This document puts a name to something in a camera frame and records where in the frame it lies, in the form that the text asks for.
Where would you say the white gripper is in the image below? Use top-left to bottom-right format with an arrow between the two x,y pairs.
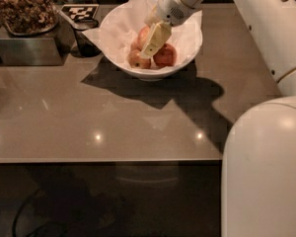
140,0 -> 204,59

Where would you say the red-yellow apple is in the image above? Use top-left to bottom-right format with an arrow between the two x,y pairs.
127,49 -> 151,69
137,26 -> 150,49

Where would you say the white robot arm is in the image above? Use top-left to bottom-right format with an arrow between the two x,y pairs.
144,0 -> 296,237

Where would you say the right red apple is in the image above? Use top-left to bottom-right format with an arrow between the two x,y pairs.
153,43 -> 177,68

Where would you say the white ceramic bowl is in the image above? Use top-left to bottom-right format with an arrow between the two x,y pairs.
99,0 -> 203,82

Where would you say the dark glass cup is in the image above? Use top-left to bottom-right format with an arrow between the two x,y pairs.
73,20 -> 101,57

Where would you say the black white marker card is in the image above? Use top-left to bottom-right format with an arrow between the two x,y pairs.
61,4 -> 99,22

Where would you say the metal box stand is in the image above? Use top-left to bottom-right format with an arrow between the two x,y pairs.
0,19 -> 75,66

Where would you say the black floor cable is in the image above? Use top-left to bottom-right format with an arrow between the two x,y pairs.
11,188 -> 126,237

